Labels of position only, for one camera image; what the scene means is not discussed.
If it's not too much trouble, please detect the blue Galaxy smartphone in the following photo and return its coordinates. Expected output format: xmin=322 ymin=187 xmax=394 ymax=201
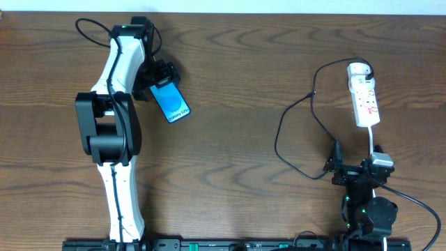
xmin=150 ymin=82 xmax=191 ymax=123

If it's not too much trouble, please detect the black USB charging cable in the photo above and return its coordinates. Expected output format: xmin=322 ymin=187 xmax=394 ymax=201
xmin=274 ymin=57 xmax=375 ymax=181

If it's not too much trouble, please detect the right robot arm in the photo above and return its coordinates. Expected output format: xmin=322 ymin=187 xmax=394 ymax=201
xmin=323 ymin=140 xmax=398 ymax=250

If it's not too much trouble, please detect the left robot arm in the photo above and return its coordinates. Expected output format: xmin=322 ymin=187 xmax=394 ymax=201
xmin=75 ymin=16 xmax=191 ymax=250

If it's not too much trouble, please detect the white USB charger adapter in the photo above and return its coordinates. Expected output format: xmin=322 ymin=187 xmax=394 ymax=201
xmin=347 ymin=62 xmax=371 ymax=78

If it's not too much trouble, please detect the white power strip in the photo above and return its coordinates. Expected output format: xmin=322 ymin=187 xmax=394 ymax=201
xmin=348 ymin=75 xmax=380 ymax=128

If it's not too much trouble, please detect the white power strip cord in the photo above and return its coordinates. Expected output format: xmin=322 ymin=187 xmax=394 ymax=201
xmin=367 ymin=125 xmax=388 ymax=251

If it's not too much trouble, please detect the black right camera cable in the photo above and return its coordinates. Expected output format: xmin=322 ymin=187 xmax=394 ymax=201
xmin=369 ymin=174 xmax=442 ymax=251

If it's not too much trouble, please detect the black camera cable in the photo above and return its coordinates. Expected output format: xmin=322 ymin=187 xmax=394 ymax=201
xmin=369 ymin=174 xmax=442 ymax=251
xmin=75 ymin=17 xmax=163 ymax=245

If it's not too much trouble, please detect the black left camera cable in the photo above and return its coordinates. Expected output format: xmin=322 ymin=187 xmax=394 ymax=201
xmin=75 ymin=17 xmax=163 ymax=245

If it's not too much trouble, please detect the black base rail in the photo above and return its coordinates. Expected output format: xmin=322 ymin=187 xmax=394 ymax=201
xmin=61 ymin=237 xmax=412 ymax=251

